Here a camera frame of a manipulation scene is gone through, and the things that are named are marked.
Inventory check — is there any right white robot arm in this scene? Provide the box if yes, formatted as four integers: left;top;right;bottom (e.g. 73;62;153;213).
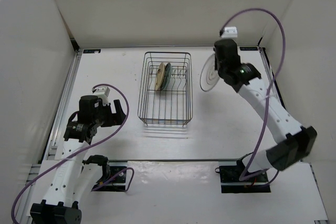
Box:
214;39;317;182

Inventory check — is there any beige plate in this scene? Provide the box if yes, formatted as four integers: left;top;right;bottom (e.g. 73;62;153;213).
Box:
154;62;165;91

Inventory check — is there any left aluminium frame rail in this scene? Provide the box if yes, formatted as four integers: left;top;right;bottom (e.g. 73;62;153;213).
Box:
14;48;82;223

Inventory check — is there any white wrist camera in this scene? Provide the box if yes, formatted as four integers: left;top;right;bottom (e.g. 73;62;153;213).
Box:
92;86;110;106
219;26;238;39

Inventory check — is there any wire dish rack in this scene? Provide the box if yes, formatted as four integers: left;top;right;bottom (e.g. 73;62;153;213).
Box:
137;51;193;128

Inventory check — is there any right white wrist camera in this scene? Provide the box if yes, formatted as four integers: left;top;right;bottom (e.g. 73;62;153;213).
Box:
219;26;238;39

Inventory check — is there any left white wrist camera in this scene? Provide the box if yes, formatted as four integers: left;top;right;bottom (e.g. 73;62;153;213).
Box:
92;86;110;106

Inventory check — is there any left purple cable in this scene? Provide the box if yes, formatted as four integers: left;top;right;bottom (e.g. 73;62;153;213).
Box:
10;83;135;223

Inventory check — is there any white plate with dark rim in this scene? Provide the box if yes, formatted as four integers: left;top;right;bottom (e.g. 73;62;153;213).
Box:
200;54;220;92

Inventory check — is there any teal patterned plate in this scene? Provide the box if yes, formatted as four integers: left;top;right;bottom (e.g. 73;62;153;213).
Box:
160;63;172;91

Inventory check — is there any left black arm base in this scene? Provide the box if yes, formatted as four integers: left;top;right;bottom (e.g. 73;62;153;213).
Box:
92;162;134;193

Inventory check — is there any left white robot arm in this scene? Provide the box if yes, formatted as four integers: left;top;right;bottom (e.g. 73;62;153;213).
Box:
30;93;127;223

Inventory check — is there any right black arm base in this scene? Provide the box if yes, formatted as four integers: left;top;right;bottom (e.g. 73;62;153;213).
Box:
215;161;271;194

